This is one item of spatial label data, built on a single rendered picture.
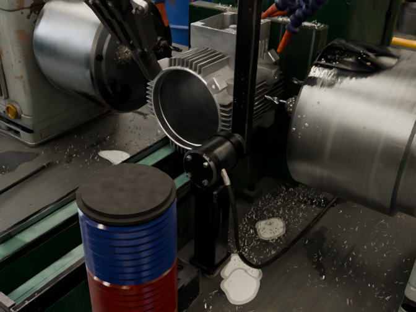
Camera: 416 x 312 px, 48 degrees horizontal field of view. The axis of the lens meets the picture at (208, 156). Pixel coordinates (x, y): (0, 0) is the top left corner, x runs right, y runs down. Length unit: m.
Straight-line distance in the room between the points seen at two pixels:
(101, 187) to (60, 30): 0.75
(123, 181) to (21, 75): 0.87
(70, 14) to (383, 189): 0.68
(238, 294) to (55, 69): 0.59
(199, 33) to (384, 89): 0.36
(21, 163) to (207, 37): 0.54
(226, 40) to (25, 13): 0.47
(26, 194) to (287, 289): 0.57
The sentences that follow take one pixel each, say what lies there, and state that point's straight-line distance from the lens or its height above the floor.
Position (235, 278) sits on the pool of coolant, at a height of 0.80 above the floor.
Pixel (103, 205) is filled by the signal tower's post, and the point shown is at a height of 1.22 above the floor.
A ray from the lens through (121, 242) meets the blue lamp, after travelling 0.28.
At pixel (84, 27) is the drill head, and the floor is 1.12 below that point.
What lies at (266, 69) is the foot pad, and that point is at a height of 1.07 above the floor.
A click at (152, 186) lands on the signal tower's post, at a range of 0.29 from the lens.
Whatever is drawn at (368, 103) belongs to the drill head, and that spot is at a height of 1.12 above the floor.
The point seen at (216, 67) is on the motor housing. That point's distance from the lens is 0.83.
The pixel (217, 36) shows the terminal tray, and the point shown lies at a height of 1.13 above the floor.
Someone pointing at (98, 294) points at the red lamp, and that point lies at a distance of 0.32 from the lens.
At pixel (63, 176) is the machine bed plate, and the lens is 1.09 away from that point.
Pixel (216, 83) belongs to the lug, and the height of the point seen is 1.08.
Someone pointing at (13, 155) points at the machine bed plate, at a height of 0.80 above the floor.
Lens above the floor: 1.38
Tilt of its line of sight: 31 degrees down
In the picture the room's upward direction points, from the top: 2 degrees clockwise
